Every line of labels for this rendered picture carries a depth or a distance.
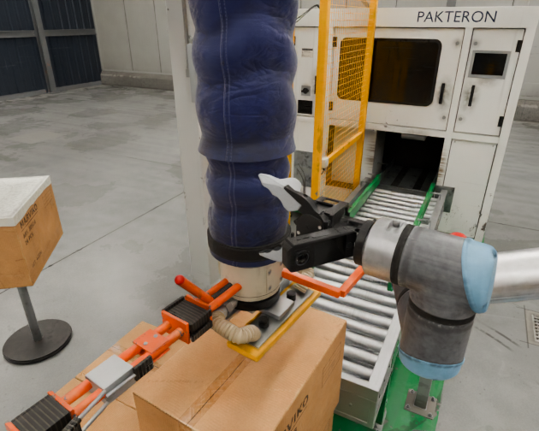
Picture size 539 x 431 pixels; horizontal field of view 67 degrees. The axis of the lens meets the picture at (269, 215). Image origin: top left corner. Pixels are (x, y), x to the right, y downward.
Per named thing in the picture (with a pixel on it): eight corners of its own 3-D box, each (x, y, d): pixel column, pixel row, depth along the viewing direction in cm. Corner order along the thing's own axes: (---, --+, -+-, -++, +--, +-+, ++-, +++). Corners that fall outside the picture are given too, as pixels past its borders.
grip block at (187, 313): (186, 310, 105) (184, 292, 102) (215, 326, 100) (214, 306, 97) (161, 329, 99) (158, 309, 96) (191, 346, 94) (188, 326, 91)
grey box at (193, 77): (212, 97, 241) (209, 42, 228) (220, 97, 238) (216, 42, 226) (192, 103, 225) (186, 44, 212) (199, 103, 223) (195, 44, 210)
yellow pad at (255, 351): (293, 284, 132) (294, 271, 130) (321, 295, 127) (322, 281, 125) (226, 347, 107) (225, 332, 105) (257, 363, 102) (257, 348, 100)
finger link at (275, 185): (274, 168, 72) (310, 206, 70) (254, 177, 67) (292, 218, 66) (283, 156, 70) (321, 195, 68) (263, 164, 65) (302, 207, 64)
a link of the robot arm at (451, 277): (480, 333, 52) (499, 265, 48) (384, 298, 58) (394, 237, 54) (491, 297, 59) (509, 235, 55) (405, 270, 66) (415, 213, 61)
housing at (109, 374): (116, 369, 87) (113, 352, 86) (138, 383, 84) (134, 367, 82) (87, 391, 82) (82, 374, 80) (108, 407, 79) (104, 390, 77)
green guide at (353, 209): (368, 181, 373) (369, 172, 369) (379, 183, 369) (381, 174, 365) (296, 266, 245) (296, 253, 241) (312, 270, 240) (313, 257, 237)
